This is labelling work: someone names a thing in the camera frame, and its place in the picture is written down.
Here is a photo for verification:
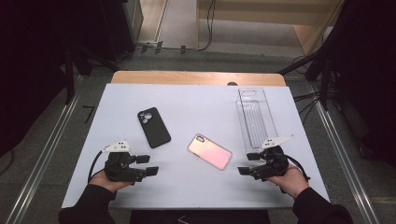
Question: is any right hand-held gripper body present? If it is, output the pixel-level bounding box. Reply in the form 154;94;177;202
253;134;296;182

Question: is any bundle of black floor cables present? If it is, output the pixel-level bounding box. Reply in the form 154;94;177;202
292;91;323;126

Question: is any black metal stand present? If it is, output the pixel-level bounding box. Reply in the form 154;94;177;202
278;46;335;111
64;43;120;105

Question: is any grey cabinet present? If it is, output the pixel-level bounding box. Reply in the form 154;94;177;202
121;0;145;45

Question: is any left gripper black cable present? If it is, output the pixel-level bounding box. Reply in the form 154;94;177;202
88;150;108;184

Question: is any black hanging cable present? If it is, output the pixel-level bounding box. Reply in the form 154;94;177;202
197;0;218;52

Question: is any clear plastic tray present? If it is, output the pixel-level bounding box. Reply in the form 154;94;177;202
235;87;279;156

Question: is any person's right hand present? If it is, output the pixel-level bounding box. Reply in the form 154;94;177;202
265;163;310;200

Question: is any wooden table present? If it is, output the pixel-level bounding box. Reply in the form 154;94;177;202
110;70;287;88

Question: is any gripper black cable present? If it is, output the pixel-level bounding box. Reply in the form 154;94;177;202
88;150;108;184
284;154;312;183

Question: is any white table board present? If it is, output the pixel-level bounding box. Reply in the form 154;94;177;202
61;83;331;209

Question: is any black curtain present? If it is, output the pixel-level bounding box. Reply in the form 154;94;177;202
323;0;396;169
0;0;138;158

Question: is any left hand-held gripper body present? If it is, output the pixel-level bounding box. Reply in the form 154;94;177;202
102;140;148;185

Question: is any light wooden shelf unit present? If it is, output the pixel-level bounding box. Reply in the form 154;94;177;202
195;0;345;58

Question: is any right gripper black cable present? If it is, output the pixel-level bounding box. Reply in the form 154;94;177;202
284;154;312;183

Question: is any pink iridescent phone case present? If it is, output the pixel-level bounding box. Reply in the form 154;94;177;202
187;133;233;172

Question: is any black phone case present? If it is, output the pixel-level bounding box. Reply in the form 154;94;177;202
136;106;172;149

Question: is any metal floor rail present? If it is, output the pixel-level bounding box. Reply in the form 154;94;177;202
306;81;381;224
5;76;82;224

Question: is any person's left hand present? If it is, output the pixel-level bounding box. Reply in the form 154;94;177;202
88;169;135;194

